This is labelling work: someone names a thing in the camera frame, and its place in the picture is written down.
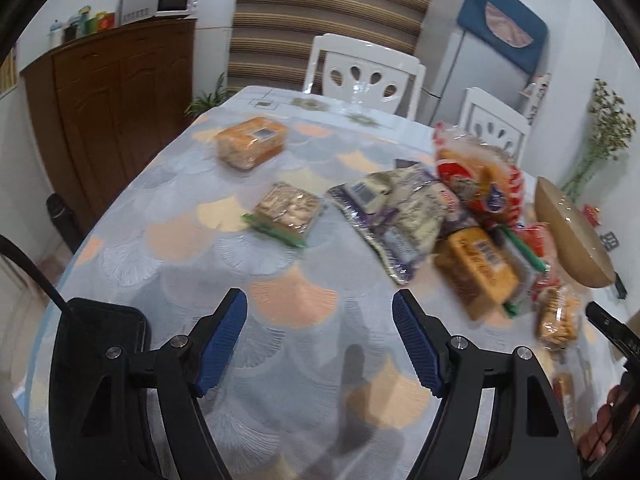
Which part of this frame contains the yellow wall hanging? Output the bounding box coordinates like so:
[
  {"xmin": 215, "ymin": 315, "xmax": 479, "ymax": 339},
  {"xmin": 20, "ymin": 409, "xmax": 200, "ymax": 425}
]
[{"xmin": 0, "ymin": 50, "xmax": 20, "ymax": 93}]

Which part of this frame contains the black cable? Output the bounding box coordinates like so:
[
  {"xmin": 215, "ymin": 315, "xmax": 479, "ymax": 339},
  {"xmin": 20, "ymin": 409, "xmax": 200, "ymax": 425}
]
[{"xmin": 0, "ymin": 234, "xmax": 68, "ymax": 313}]

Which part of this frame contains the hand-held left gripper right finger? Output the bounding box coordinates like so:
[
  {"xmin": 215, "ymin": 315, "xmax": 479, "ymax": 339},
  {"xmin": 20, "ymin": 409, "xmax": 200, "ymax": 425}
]
[{"xmin": 391, "ymin": 288, "xmax": 583, "ymax": 480}]

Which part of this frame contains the clear green-edged cracker packet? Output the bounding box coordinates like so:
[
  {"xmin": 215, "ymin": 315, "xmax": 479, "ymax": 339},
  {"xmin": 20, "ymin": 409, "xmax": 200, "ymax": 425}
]
[{"xmin": 242, "ymin": 181, "xmax": 323, "ymax": 248}]

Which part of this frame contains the tan glass bowl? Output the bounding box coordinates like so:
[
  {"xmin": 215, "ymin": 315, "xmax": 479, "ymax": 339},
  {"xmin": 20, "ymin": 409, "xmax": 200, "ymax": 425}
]
[{"xmin": 534, "ymin": 176, "xmax": 616, "ymax": 288}]

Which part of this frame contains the white patterned hanging cloth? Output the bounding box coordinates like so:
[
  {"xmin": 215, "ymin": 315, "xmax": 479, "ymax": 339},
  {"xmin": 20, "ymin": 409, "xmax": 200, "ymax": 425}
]
[{"xmin": 520, "ymin": 72, "xmax": 552, "ymax": 126}]

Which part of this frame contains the purple silver snack packet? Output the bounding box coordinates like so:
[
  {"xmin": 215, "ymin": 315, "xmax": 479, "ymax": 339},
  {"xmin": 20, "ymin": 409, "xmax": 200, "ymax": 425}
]
[{"xmin": 327, "ymin": 164, "xmax": 461, "ymax": 285}]

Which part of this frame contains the blue refrigerator cover cloth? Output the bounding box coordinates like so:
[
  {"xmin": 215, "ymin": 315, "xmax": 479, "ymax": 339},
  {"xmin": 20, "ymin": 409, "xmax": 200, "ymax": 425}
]
[{"xmin": 456, "ymin": 0, "xmax": 549, "ymax": 73}]

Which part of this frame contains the dried flower bouquet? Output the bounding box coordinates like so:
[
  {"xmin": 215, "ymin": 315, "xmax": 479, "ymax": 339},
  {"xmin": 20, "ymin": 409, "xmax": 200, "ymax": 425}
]
[{"xmin": 560, "ymin": 79, "xmax": 638, "ymax": 201}]

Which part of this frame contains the green potted plant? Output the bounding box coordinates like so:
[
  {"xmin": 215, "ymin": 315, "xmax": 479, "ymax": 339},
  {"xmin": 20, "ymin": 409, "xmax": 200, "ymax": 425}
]
[{"xmin": 185, "ymin": 74, "xmax": 233, "ymax": 118}]

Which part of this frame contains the orange cake loaf packet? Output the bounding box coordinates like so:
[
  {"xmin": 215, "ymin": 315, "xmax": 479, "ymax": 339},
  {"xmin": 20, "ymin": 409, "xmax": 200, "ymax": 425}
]
[{"xmin": 434, "ymin": 226, "xmax": 521, "ymax": 321}]

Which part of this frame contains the orange bread loaf packet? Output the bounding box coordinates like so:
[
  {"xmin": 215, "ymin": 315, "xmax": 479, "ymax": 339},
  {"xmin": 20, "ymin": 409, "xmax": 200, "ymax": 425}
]
[{"xmin": 215, "ymin": 116, "xmax": 291, "ymax": 172}]

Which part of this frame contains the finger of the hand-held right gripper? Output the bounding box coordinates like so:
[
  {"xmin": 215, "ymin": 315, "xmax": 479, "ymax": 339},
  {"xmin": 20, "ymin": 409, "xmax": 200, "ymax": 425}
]
[{"xmin": 586, "ymin": 301, "xmax": 640, "ymax": 361}]

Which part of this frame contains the red-trimmed bread bag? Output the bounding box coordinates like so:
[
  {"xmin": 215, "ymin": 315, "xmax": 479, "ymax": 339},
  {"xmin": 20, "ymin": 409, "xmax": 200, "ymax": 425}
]
[{"xmin": 432, "ymin": 121, "xmax": 528, "ymax": 228}]

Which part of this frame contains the black trash bin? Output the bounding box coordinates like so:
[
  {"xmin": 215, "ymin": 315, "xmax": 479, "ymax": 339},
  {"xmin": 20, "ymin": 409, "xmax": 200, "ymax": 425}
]
[{"xmin": 46, "ymin": 192, "xmax": 86, "ymax": 253}]

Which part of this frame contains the striped brown curtain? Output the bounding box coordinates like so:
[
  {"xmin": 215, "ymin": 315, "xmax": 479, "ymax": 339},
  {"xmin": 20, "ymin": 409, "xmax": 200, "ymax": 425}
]
[{"xmin": 225, "ymin": 0, "xmax": 446, "ymax": 96}]

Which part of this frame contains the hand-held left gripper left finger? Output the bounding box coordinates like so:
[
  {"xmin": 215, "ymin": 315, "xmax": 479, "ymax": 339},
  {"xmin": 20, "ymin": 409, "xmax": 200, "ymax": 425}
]
[{"xmin": 50, "ymin": 287, "xmax": 248, "ymax": 480}]

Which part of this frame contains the white microwave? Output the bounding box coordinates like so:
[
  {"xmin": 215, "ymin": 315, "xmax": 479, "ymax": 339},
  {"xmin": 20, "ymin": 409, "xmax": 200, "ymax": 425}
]
[{"xmin": 117, "ymin": 0, "xmax": 161, "ymax": 25}]

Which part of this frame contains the white plastic chair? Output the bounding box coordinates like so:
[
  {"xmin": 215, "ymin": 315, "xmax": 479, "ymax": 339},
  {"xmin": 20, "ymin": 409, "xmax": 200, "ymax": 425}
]
[
  {"xmin": 302, "ymin": 33, "xmax": 427, "ymax": 121},
  {"xmin": 457, "ymin": 87, "xmax": 532, "ymax": 161}
]

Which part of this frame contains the person's right hand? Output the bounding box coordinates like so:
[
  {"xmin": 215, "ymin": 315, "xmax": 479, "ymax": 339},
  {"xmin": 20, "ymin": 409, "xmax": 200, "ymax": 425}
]
[{"xmin": 577, "ymin": 377, "xmax": 632, "ymax": 463}]

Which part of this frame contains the blue green container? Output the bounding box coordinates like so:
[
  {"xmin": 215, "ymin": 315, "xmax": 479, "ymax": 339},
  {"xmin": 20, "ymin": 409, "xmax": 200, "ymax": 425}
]
[{"xmin": 75, "ymin": 6, "xmax": 96, "ymax": 36}]

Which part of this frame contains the small clear cookie packet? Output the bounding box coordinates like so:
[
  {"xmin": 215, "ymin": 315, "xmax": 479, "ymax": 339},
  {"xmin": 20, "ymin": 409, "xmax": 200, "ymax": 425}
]
[{"xmin": 536, "ymin": 285, "xmax": 582, "ymax": 351}]

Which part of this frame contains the silver refrigerator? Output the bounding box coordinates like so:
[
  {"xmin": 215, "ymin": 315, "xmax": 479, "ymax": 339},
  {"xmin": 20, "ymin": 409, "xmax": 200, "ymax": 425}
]
[{"xmin": 415, "ymin": 0, "xmax": 531, "ymax": 126}]

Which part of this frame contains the brown wooden cabinet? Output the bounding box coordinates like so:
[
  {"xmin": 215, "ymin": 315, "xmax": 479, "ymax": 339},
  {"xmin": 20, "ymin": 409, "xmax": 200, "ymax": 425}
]
[{"xmin": 19, "ymin": 17, "xmax": 198, "ymax": 221}]

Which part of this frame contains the red snack packet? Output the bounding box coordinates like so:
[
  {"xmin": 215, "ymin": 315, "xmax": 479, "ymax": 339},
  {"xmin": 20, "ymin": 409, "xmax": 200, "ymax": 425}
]
[{"xmin": 515, "ymin": 222, "xmax": 556, "ymax": 301}]

